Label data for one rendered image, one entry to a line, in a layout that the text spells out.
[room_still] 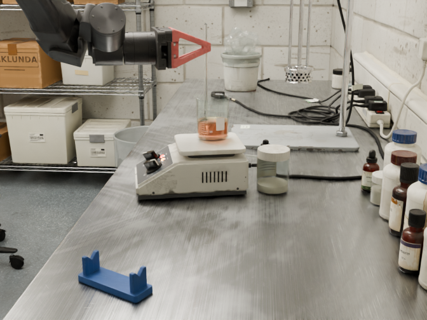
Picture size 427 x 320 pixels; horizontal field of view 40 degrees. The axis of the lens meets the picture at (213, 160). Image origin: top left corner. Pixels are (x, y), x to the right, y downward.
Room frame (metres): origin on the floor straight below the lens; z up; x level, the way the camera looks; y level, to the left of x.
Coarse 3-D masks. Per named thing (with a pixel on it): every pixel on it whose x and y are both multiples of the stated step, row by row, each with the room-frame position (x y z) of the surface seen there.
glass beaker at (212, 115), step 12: (216, 96) 1.08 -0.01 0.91; (228, 96) 1.07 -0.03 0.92; (204, 108) 1.03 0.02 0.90; (216, 108) 1.03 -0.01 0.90; (228, 108) 1.05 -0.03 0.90; (204, 120) 1.03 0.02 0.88; (216, 120) 1.03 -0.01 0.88; (228, 120) 1.05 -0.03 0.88; (204, 132) 1.03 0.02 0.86; (216, 132) 1.03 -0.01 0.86; (228, 132) 1.05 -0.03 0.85
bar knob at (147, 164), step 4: (152, 160) 0.99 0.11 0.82; (144, 164) 1.00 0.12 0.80; (148, 164) 1.00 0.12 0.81; (152, 164) 0.99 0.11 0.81; (156, 164) 0.99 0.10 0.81; (160, 164) 1.00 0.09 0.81; (148, 168) 1.00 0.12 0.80; (152, 168) 0.99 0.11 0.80; (156, 168) 0.99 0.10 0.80; (148, 172) 0.99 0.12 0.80; (152, 172) 0.98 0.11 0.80
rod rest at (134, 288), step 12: (96, 252) 0.69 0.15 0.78; (84, 264) 0.68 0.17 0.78; (96, 264) 0.69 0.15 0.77; (84, 276) 0.67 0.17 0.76; (96, 276) 0.67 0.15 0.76; (108, 276) 0.67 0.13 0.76; (120, 276) 0.67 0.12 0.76; (132, 276) 0.63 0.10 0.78; (144, 276) 0.65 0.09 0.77; (108, 288) 0.65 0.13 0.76; (120, 288) 0.64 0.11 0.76; (132, 288) 0.63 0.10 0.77; (144, 288) 0.64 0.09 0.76; (132, 300) 0.63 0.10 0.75
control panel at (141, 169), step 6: (162, 150) 1.08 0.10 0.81; (168, 150) 1.06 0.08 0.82; (168, 156) 1.02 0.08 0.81; (162, 162) 1.01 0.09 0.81; (168, 162) 0.99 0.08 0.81; (138, 168) 1.05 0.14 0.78; (144, 168) 1.03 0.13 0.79; (162, 168) 0.98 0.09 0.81; (138, 174) 1.02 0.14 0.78; (144, 174) 1.00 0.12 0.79; (150, 174) 0.98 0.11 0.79; (138, 180) 0.99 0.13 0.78; (144, 180) 0.97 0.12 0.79
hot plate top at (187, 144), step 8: (176, 136) 1.08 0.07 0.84; (184, 136) 1.08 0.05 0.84; (192, 136) 1.08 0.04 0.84; (232, 136) 1.08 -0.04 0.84; (176, 144) 1.04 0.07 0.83; (184, 144) 1.02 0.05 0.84; (192, 144) 1.02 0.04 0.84; (200, 144) 1.02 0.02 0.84; (208, 144) 1.02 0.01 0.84; (216, 144) 1.02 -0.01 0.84; (224, 144) 1.02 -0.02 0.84; (232, 144) 1.02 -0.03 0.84; (240, 144) 1.02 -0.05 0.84; (184, 152) 0.98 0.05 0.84; (192, 152) 0.98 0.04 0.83; (200, 152) 0.98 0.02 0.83; (208, 152) 0.98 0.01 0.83; (216, 152) 0.98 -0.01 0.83; (224, 152) 0.99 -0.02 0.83; (232, 152) 0.99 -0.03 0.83; (240, 152) 0.99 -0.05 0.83
